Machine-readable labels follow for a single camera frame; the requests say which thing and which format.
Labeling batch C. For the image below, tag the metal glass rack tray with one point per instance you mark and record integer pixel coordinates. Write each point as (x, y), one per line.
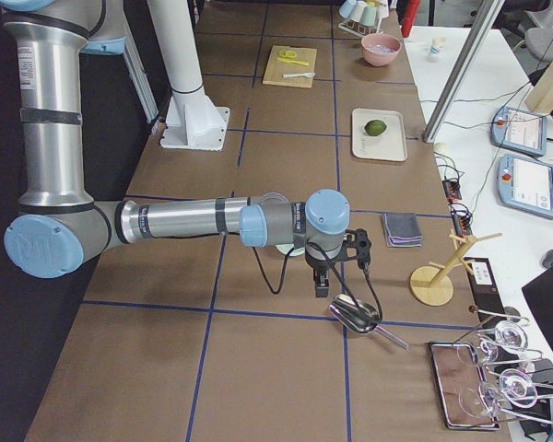
(457, 379)

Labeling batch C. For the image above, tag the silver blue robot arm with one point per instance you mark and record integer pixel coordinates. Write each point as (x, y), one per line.
(60, 226)

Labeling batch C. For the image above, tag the small white cup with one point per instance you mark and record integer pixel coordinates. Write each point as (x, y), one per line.
(436, 47)

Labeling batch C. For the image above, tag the wooden mug tree stand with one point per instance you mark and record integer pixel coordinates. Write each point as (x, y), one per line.
(431, 285)

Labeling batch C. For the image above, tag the bamboo cutting board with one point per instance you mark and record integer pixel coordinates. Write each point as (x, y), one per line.
(274, 69)

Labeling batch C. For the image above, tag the lower black usb hub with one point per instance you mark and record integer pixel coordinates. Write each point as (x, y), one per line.
(462, 219)

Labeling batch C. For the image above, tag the upper black usb hub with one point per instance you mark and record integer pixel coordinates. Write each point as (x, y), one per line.
(452, 190)

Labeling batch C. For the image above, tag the clear ice cubes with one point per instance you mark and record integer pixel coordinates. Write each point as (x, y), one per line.
(381, 48)

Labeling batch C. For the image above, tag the lower wine glass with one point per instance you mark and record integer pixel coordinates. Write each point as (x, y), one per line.
(513, 390)

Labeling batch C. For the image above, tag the upper wine glass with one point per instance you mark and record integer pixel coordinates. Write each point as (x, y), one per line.
(501, 345)

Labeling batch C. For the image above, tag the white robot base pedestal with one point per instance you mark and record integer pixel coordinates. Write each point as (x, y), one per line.
(193, 121)

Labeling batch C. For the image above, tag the upper teach pendant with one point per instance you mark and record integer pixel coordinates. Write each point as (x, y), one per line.
(521, 131)

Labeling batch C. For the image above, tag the white rabbit tray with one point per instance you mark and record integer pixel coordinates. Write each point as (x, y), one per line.
(390, 146)

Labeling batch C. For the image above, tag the upper lemon slice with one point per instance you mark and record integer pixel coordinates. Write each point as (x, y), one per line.
(285, 51)

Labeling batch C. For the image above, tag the black sign holder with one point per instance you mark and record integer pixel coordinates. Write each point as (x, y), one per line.
(483, 286)

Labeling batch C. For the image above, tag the green avocado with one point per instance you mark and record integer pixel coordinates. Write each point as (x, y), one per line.
(375, 128)

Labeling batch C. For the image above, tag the metal ice scoop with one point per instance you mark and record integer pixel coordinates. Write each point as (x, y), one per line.
(362, 318)

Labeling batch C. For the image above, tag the teach pendant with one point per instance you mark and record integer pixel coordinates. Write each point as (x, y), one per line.
(521, 131)
(526, 184)

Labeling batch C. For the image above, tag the light blue cup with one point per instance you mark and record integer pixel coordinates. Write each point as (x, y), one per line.
(347, 7)

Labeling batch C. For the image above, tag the aluminium frame post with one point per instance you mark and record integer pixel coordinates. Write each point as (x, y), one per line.
(485, 18)

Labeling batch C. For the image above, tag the pink bowl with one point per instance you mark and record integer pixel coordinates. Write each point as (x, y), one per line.
(375, 59)

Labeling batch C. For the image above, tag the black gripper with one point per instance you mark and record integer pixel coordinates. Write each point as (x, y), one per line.
(318, 263)

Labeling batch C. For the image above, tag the light green bowl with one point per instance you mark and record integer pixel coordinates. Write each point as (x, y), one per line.
(290, 249)

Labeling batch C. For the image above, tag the wine glass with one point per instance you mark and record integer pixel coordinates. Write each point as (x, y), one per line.
(513, 390)
(501, 345)

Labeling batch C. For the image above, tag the red bottle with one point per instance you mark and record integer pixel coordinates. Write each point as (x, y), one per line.
(410, 10)

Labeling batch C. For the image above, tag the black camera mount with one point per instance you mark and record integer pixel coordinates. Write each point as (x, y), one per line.
(356, 246)

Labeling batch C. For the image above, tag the white plastic spoon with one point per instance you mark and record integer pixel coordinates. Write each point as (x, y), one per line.
(299, 75)

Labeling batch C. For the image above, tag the black usb hub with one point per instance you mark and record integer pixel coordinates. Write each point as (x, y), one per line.
(462, 219)
(452, 190)

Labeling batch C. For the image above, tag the grey folded cloth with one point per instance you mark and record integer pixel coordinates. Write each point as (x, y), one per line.
(401, 230)

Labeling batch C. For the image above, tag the computer mouse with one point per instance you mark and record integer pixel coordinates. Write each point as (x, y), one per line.
(547, 261)

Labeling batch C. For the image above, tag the lower teach pendant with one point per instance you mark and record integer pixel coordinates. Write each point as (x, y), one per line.
(526, 184)

